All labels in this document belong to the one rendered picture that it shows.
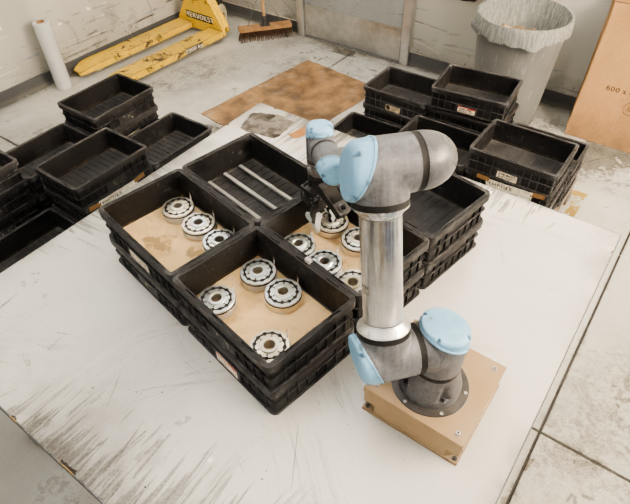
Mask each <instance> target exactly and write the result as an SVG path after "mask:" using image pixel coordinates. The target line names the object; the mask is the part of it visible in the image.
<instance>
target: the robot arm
mask: <svg viewBox="0 0 630 504"><path fill-rule="evenodd" d="M305 137H306V159H307V166H305V167H304V171H306V172H307V173H308V181H306V182H305V183H304V184H302V185H300V188H301V199H302V200H303V201H304V202H305V203H306V204H307V205H309V206H310V205H312V207H311V208H310V212H306V214H305V216H306V218H307V219H308V221H309V222H310V223H311V224H312V227H313V230H314V232H315V233H316V234H317V233H318V232H319V231H320V226H321V222H320V221H321V219H322V216H323V214H322V213H321V212H320V211H319V210H321V211H323V209H324V210H325V211H326V212H327V213H328V217H329V222H334V220H335V218H336V219H341V218H343V217H344V216H346V215H348V214H349V212H350V211H351V209H352V210H353V211H354V212H355V213H357V214H358V216H359V238H360V260H361V284H362V305H363V317H362V318H360V319H359V320H358V322H357V326H356V329H357V333H356V334H355V333H352V334H351V335H349V337H348V344H349V349H350V353H351V356H352V360H353V363H354V365H355V368H356V370H357V373H358V375H359V377H360V378H361V380H362V381H363V382H364V383H365V384H367V385H375V384H384V383H386V382H390V381H395V380H399V383H400V387H401V389H402V391H403V393H404V394H405V395H406V396H407V398H408V399H410V400H411V401H412V402H413V403H415V404H417V405H419V406H421V407H424V408H427V409H443V408H446V407H449V406H450V405H452V404H453V403H454V402H456V400H457V399H458V397H459V395H460V392H461V390H462V376H461V371H460V370H461V367H462V365H463V362H464V359H465V356H466V354H467V352H468V350H469V348H470V342H471V337H472V333H471V329H470V326H469V324H468V323H467V321H466V320H465V319H464V318H463V317H462V316H461V315H459V314H458V313H455V312H453V311H452V310H450V309H447V308H442V307H434V308H430V309H428V310H426V311H425V312H424V313H423V314H422V315H421V316H420V319H419V321H415V322H409V320H408V319H407V318H406V317H404V316H403V230H402V213H403V212H404V211H405V210H407V209H408V208H409V206H410V193H413V192H419V191H424V190H429V189H432V188H435V187H437V186H439V185H441V184H443V183H444V182H445V181H446V180H448V179H449V178H450V176H451V175H452V174H453V172H454V170H455V168H456V166H457V161H458V153H457V149H456V146H455V144H454V143H453V141H452V140H451V139H450V138H449V137H448V136H447V135H445V134H443V133H441V132H438V131H434V130H424V129H422V130H414V131H407V132H399V133H392V134H384V135H376V136H373V135H368V136H366V137H363V138H357V139H352V140H350V141H349V142H348V143H347V144H346V145H345V146H343V147H338V146H337V144H336V143H335V141H334V131H333V124H332V123H331V122H330V121H328V120H325V119H315V120H312V121H310V122H309V123H308V124H307V125H306V134H305ZM306 184H307V185H306ZM339 184H340V192H341V194H340V193H339V191H338V190H337V188H336V187H335V185H339ZM302 191H303V192H304V197H303V196H302ZM346 201H347V202H349V203H350V207H351V208H350V207H349V206H348V204H347V203H346Z"/></svg>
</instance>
